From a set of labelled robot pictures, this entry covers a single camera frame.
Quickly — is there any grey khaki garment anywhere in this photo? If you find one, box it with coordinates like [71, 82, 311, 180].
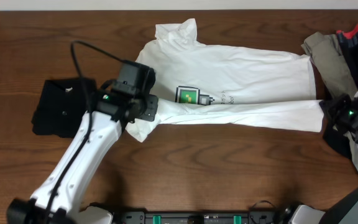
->
[301, 32, 358, 100]

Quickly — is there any folded black polo shirt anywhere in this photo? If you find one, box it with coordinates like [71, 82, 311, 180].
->
[32, 78, 86, 138]

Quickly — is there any white t-shirt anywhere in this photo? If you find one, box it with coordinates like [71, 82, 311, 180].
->
[126, 19, 323, 141]

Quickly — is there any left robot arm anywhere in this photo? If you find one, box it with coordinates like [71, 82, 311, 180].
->
[6, 90, 158, 224]

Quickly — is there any red garment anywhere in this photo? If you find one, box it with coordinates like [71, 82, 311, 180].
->
[336, 24, 358, 39]

